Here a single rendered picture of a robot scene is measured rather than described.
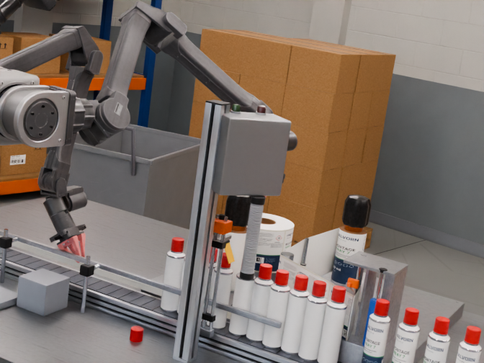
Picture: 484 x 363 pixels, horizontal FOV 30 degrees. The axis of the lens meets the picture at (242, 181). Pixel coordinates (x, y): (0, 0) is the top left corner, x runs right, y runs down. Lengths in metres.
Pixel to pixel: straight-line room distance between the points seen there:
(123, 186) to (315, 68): 1.62
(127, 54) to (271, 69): 3.77
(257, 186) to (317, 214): 3.71
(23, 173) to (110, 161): 1.95
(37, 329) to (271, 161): 0.77
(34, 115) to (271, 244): 1.19
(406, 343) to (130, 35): 1.00
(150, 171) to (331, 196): 1.65
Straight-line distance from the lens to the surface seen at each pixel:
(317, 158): 5.80
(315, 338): 2.31
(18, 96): 1.96
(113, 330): 2.49
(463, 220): 6.96
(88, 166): 4.91
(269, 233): 2.89
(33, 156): 6.73
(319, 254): 2.82
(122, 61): 2.20
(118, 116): 2.07
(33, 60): 2.57
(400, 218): 7.21
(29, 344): 2.37
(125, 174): 4.81
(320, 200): 5.87
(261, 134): 2.17
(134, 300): 2.57
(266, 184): 2.21
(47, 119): 1.96
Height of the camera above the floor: 1.81
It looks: 13 degrees down
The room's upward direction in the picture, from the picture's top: 8 degrees clockwise
